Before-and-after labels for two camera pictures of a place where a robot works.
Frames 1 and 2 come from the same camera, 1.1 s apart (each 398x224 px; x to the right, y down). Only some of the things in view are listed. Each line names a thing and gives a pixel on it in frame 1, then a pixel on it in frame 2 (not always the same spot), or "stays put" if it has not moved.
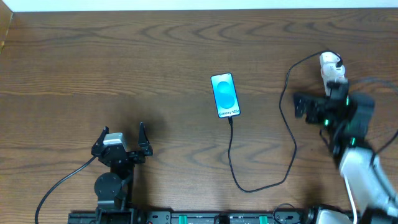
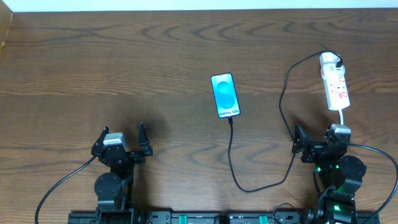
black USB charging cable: (294, 150) stays put
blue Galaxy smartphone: (225, 95) stays put
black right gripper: (321, 107) to (306, 147)
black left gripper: (121, 152) stays put
